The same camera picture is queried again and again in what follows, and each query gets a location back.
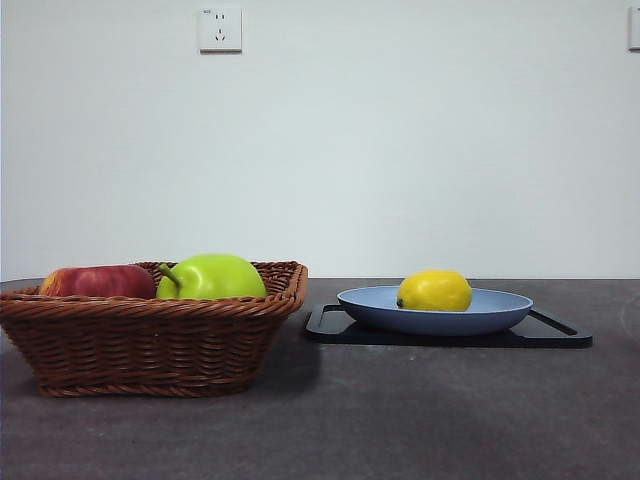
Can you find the brown wicker basket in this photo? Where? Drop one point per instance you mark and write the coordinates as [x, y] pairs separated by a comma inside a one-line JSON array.
[[150, 345]]

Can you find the white wall socket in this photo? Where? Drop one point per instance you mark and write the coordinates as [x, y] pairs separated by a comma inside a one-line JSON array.
[[221, 30]]

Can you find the red apple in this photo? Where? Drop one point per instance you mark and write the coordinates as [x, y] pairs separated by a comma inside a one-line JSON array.
[[100, 282]]

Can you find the green apple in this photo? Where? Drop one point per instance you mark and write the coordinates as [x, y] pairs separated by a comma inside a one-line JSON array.
[[220, 277]]

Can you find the yellow lemon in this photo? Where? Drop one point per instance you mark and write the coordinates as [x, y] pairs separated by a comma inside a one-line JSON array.
[[435, 290]]

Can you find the white wall plate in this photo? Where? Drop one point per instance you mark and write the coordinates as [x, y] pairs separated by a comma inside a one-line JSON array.
[[635, 30]]

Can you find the black flat tray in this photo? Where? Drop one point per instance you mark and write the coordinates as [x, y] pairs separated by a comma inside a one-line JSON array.
[[450, 341]]

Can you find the blue round plate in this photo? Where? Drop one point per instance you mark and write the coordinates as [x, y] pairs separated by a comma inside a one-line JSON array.
[[435, 322]]

